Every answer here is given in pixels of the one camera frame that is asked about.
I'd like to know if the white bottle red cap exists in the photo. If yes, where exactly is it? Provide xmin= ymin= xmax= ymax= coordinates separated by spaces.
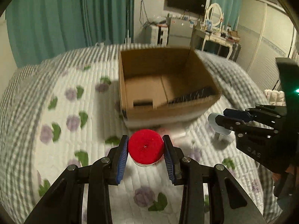
xmin=128 ymin=129 xmax=164 ymax=166

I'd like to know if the grey checked bedspread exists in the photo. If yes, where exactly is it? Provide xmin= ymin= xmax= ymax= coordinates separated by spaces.
xmin=1 ymin=46 xmax=281 ymax=223

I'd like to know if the white charger block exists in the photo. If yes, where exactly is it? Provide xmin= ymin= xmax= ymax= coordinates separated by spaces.
xmin=169 ymin=129 xmax=187 ymax=142

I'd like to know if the red pouch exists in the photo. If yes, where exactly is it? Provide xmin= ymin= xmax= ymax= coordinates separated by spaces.
xmin=155 ymin=127 xmax=171 ymax=136

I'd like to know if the white dressing table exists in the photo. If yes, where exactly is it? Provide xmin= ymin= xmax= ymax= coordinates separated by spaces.
xmin=190 ymin=28 xmax=241 ymax=62

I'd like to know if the white floral quilt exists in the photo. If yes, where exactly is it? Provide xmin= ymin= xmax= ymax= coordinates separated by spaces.
xmin=33 ymin=60 xmax=264 ymax=223

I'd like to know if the brown cardboard box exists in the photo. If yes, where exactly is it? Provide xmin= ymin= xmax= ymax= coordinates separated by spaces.
xmin=119 ymin=47 xmax=221 ymax=129

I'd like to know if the silver mini fridge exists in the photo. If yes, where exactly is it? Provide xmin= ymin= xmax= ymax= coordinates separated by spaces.
xmin=168 ymin=18 xmax=193 ymax=46

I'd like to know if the white oval mirror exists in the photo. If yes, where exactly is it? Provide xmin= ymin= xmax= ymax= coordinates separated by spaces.
xmin=205 ymin=3 xmax=224 ymax=27

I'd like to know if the white suitcase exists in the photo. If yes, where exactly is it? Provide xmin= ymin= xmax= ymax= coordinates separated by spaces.
xmin=147 ymin=25 xmax=168 ymax=46

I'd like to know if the black wall television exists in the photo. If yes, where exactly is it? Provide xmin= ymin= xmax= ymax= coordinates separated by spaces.
xmin=167 ymin=0 xmax=207 ymax=16

